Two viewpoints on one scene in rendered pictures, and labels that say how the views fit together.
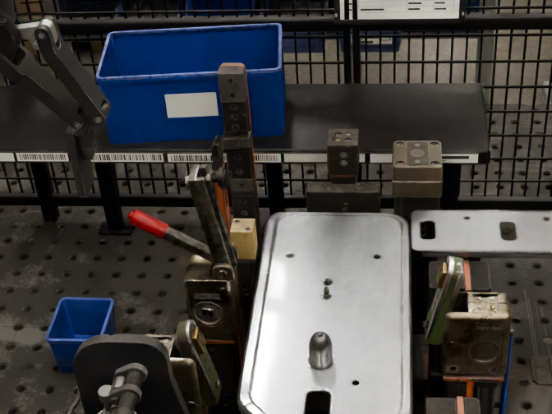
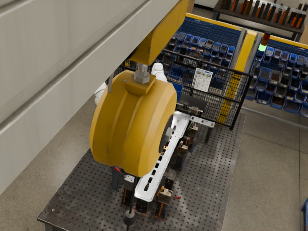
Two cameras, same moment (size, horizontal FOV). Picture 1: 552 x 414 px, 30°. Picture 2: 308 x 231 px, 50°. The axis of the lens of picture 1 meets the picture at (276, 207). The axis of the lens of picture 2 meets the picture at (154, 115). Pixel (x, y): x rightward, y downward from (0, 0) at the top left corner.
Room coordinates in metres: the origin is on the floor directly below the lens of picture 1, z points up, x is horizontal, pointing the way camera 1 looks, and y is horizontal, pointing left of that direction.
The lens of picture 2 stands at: (-1.87, -0.02, 3.40)
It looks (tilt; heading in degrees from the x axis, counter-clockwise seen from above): 39 degrees down; 5
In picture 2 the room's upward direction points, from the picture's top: 10 degrees clockwise
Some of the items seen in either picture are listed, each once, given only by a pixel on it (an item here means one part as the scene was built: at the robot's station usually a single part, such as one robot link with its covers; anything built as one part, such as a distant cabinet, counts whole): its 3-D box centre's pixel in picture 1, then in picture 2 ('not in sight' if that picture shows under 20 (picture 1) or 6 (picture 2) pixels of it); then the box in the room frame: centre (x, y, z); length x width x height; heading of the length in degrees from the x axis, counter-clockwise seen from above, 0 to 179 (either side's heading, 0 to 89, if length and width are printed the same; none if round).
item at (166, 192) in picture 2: not in sight; (163, 203); (0.02, -0.10, 0.88); 0.15 x 0.11 x 0.36; 82
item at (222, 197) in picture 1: (231, 274); not in sight; (1.21, 0.08, 0.95); 0.03 x 0.01 x 0.50; 172
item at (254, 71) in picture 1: (195, 83); (169, 90); (1.55, 0.12, 1.10); 0.30 x 0.17 x 0.13; 87
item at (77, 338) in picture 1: (85, 337); not in sight; (1.31, 0.35, 0.74); 0.11 x 0.10 x 0.09; 172
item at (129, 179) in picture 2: not in sight; (128, 190); (0.07, 0.25, 0.88); 0.11 x 0.10 x 0.36; 82
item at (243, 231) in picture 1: (251, 316); not in sight; (1.18, 0.05, 0.88); 0.04 x 0.04 x 0.36; 82
